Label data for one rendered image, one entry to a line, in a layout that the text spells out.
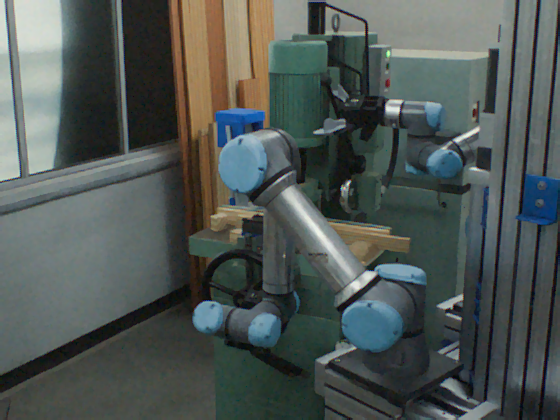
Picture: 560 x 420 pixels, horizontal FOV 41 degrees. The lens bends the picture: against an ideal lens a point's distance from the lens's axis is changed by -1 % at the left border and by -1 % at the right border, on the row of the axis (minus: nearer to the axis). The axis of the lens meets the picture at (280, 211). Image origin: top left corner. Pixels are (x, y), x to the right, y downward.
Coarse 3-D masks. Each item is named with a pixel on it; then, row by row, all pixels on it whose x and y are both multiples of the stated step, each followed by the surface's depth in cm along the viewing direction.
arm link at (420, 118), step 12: (408, 108) 196; (420, 108) 194; (432, 108) 193; (444, 108) 195; (408, 120) 196; (420, 120) 194; (432, 120) 193; (444, 120) 197; (408, 132) 198; (420, 132) 195; (432, 132) 196
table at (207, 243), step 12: (228, 228) 244; (240, 228) 244; (192, 240) 235; (204, 240) 233; (216, 240) 232; (228, 240) 232; (192, 252) 237; (204, 252) 234; (216, 252) 232; (384, 252) 223; (300, 264) 220; (372, 264) 214
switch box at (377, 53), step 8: (376, 48) 238; (384, 48) 239; (376, 56) 239; (384, 56) 240; (376, 64) 239; (384, 64) 241; (376, 72) 240; (384, 72) 242; (376, 80) 241; (384, 80) 243; (376, 88) 241; (384, 88) 244
